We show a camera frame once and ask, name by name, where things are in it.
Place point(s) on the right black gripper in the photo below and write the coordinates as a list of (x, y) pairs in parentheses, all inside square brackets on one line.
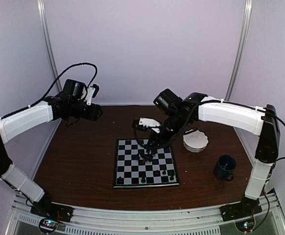
[(160, 142)]

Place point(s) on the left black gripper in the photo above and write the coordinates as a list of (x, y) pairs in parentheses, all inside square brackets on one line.
[(93, 114)]

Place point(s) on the black chess king piece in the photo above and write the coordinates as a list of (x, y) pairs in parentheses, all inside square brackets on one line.
[(143, 180)]

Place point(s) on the black grey chessboard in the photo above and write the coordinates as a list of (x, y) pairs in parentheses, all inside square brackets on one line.
[(128, 166)]

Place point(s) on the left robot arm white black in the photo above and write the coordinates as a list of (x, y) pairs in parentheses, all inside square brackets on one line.
[(74, 101)]

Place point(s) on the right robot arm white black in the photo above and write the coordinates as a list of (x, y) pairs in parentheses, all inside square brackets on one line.
[(261, 122)]

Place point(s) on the pile of black chess pieces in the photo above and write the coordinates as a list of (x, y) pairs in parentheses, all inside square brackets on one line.
[(146, 156)]

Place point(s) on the white scalloped bowl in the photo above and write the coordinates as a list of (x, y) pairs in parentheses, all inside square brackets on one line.
[(195, 141)]

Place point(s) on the dark blue mug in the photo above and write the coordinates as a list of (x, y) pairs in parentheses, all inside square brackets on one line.
[(224, 168)]

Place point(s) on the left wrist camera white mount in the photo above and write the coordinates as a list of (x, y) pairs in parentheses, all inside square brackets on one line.
[(91, 93)]

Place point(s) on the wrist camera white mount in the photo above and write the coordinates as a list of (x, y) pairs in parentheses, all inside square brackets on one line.
[(91, 93), (142, 124)]

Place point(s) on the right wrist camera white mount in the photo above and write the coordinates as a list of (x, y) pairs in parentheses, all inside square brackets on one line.
[(142, 124)]

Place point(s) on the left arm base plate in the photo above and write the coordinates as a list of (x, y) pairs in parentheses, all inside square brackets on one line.
[(59, 213)]

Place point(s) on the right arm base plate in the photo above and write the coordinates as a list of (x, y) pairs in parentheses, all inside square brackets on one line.
[(239, 210)]

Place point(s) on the left aluminium frame post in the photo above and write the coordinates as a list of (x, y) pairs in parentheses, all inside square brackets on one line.
[(44, 24)]

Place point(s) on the aluminium frame post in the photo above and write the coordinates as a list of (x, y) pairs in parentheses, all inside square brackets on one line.
[(245, 26), (44, 24)]

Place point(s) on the aluminium front rail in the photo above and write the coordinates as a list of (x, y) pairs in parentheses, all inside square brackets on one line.
[(199, 221)]

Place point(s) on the right aluminium frame post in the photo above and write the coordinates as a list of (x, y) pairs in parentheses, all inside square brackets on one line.
[(245, 26)]

